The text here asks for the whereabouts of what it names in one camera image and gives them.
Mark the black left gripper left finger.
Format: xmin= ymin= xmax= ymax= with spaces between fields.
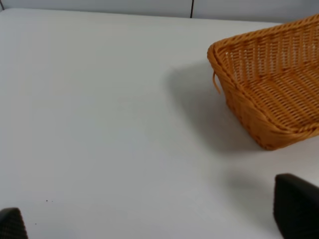
xmin=0 ymin=208 xmax=28 ymax=239

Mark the orange wicker basket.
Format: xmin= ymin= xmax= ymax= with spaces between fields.
xmin=207 ymin=15 xmax=319 ymax=150

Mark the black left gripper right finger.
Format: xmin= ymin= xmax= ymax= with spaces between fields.
xmin=273 ymin=174 xmax=319 ymax=239

